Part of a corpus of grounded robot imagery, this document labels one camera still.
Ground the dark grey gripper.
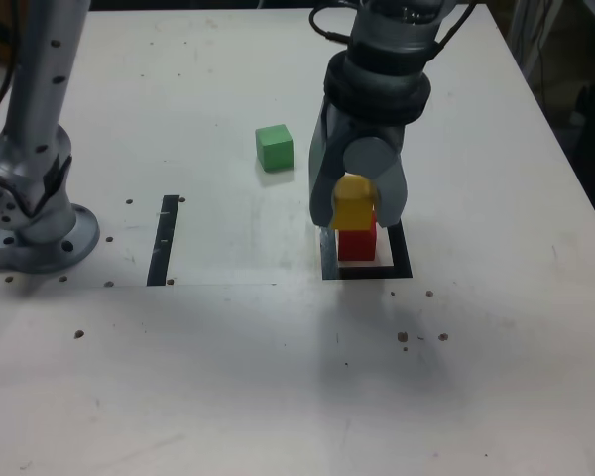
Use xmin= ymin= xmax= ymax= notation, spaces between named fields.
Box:
xmin=307 ymin=100 xmax=410 ymax=229

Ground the white metal frame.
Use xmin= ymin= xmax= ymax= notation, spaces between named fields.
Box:
xmin=506 ymin=0 xmax=566 ymax=86

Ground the black tape strip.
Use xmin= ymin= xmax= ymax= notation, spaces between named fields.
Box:
xmin=146 ymin=194 xmax=180 ymax=288

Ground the yellow cube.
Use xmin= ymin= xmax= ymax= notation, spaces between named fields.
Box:
xmin=330 ymin=174 xmax=382 ymax=232

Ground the green cube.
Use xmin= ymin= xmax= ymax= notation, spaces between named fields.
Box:
xmin=255 ymin=123 xmax=295 ymax=174

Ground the red cube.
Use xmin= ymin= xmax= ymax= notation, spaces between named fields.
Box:
xmin=336 ymin=212 xmax=379 ymax=263

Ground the black cable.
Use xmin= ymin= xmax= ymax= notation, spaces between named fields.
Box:
xmin=308 ymin=3 xmax=354 ymax=47
xmin=428 ymin=0 xmax=475 ymax=60

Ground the black tape square outline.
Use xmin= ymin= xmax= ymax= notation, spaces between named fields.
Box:
xmin=318 ymin=217 xmax=414 ymax=282

